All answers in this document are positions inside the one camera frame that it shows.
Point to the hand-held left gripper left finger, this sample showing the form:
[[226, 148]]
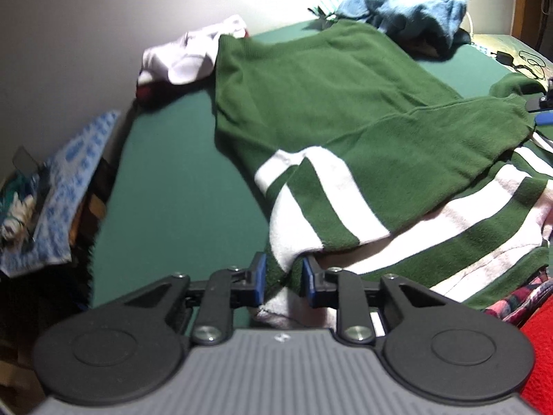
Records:
[[259, 276]]

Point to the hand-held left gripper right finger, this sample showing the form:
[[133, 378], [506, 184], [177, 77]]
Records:
[[307, 283]]

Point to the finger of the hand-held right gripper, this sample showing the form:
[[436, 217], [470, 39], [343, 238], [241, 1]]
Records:
[[540, 103], [545, 118]]

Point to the green white striped sweater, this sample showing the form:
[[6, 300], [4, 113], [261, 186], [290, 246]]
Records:
[[328, 108]]

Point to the red plaid shirt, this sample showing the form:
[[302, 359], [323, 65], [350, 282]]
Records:
[[525, 302]]

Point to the small black device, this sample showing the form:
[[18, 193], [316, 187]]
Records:
[[504, 58]]

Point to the yellowish pillow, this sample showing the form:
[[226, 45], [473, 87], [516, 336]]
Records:
[[488, 43]]

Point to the blue sweater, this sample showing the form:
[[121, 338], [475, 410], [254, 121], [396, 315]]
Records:
[[410, 13]]

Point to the blue patterned cloth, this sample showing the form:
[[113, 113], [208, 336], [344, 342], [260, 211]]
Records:
[[69, 181]]

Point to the maroon folded garment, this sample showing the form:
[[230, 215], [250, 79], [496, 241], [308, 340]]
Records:
[[151, 93]]

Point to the white garment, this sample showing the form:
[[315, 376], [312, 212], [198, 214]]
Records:
[[190, 56]]

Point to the thin-striped green white shirt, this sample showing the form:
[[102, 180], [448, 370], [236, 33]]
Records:
[[328, 6]]

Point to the red cloth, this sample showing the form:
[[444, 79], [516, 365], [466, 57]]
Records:
[[540, 363]]

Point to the bedside clutter pile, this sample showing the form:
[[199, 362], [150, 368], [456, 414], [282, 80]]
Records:
[[17, 212]]

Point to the wooden post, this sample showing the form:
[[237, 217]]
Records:
[[525, 0]]

